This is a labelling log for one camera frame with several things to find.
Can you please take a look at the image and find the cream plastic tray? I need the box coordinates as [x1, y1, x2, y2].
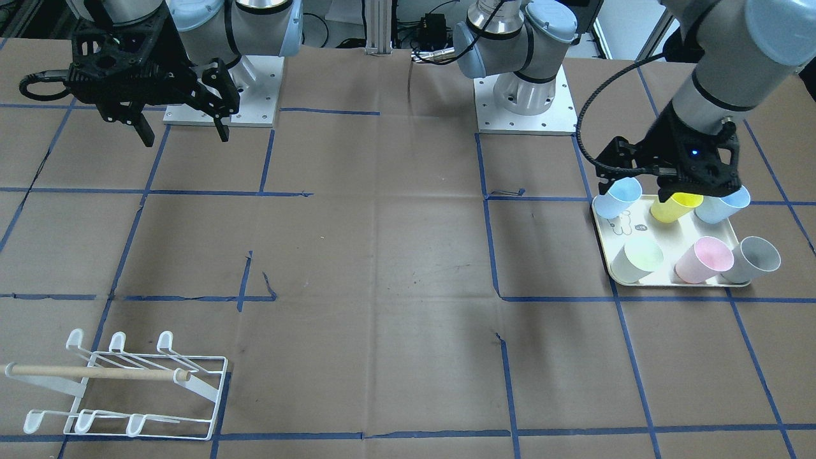
[590, 194, 751, 288]

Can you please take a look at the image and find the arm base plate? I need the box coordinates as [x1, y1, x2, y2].
[473, 67, 577, 136]
[163, 55, 285, 128]

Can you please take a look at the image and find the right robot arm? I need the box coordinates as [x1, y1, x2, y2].
[59, 1, 303, 147]

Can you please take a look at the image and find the pink plastic cup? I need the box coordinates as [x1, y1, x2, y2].
[675, 236, 734, 284]

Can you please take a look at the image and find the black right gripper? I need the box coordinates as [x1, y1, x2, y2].
[67, 13, 241, 147]

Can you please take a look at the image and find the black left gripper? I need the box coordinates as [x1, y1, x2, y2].
[595, 103, 742, 201]

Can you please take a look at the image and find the light blue cup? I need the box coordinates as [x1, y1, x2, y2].
[594, 177, 642, 220]
[694, 186, 751, 224]

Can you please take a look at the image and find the yellow plastic cup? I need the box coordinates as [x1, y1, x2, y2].
[650, 193, 704, 224]

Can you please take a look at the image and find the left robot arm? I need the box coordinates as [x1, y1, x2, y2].
[453, 1, 814, 201]

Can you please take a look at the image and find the grey plastic cup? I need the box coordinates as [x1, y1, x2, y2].
[722, 236, 782, 284]

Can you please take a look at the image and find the white wire cup rack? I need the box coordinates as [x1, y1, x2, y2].
[4, 328, 230, 441]

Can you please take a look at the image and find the pale green white cup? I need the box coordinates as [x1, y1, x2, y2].
[610, 236, 664, 284]

